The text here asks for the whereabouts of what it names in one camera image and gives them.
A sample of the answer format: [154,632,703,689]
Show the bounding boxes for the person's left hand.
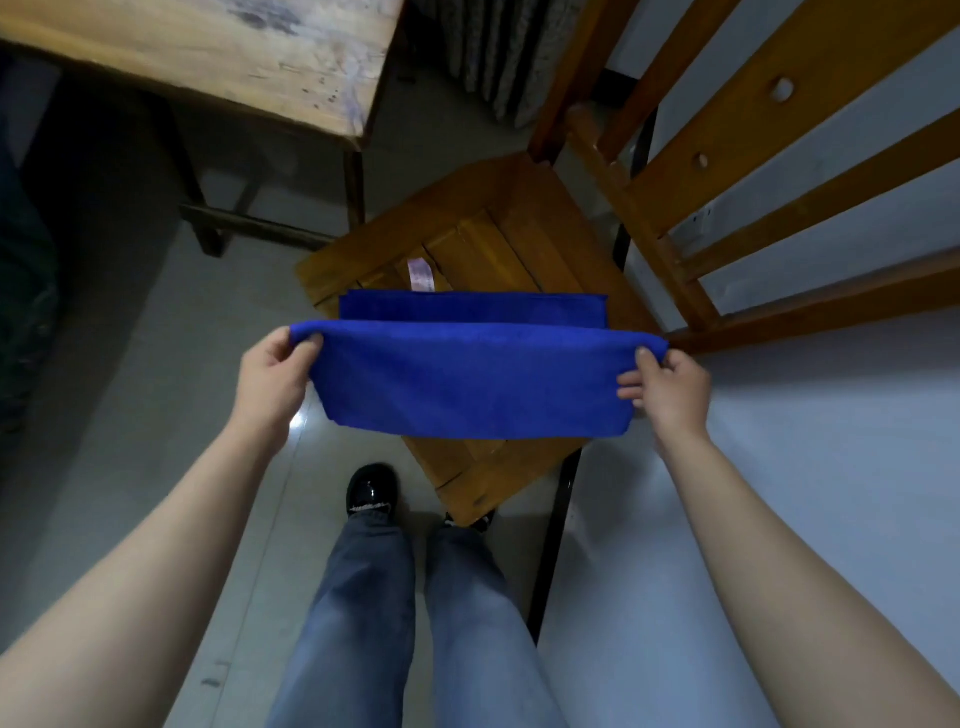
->
[232,326,325,455]

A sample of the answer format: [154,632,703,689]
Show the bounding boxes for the person's right hand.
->
[616,346,714,444]

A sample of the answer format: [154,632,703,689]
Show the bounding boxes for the blue towel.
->
[288,257,670,440]

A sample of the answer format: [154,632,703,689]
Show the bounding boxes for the person's left forearm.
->
[0,427,283,728]

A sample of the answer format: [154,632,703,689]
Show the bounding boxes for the person's right forearm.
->
[656,431,960,728]

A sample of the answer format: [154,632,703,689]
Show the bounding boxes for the person's black left shoe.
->
[346,463,400,519]

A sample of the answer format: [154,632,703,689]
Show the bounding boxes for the person's black shoe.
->
[346,463,400,519]
[443,508,498,535]

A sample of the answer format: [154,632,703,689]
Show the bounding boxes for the person's black right shoe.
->
[443,508,498,535]

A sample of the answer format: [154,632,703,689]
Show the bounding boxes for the person's blue jeans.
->
[266,509,568,728]

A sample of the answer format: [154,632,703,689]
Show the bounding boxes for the wooden slat-back chair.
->
[294,0,960,528]

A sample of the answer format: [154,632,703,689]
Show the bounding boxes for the bed with blue floral sheet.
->
[0,134,61,436]

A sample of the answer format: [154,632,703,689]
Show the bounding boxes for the wooden folding table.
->
[0,0,406,260]

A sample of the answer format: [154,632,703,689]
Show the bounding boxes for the beige patterned curtain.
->
[431,0,586,127]

